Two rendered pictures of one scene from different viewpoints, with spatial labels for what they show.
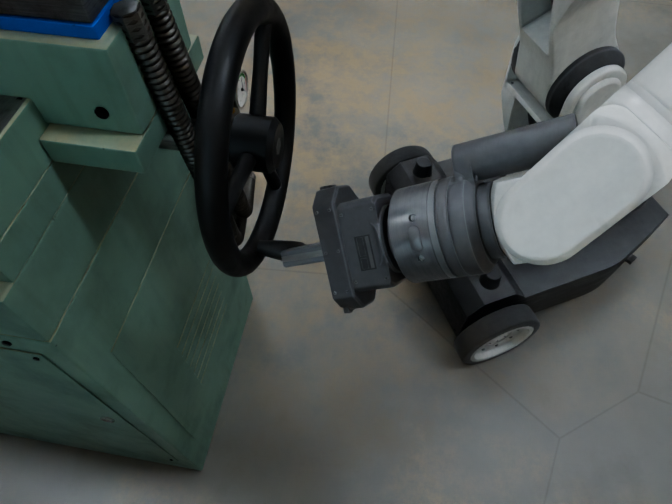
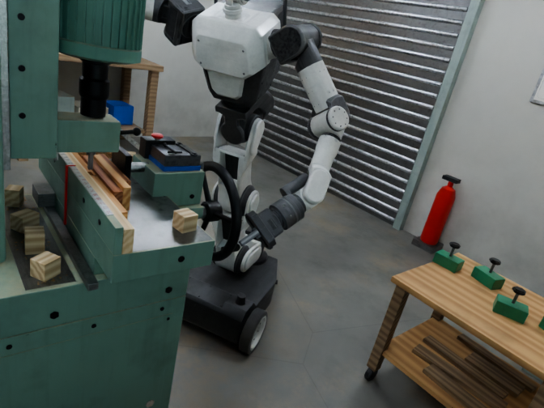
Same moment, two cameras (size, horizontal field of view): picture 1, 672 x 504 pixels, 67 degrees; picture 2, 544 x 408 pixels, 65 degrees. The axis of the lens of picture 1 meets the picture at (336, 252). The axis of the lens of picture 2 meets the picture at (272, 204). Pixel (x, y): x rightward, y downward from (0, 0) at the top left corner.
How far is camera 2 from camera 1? 0.97 m
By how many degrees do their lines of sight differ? 52
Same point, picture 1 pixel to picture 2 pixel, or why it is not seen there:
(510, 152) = (296, 184)
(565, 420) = (299, 356)
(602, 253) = (268, 279)
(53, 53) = (188, 176)
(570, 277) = (265, 292)
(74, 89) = (186, 189)
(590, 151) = (317, 174)
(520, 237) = (313, 197)
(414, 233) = (287, 208)
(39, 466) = not seen: outside the picture
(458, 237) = (298, 205)
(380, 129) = not seen: hidden behind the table
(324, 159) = not seen: hidden behind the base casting
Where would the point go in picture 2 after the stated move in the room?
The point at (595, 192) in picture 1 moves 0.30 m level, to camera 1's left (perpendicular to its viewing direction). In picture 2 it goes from (322, 182) to (252, 195)
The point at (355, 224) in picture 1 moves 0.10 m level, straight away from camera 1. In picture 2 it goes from (265, 217) to (244, 203)
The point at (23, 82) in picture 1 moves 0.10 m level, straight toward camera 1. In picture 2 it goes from (169, 189) to (210, 198)
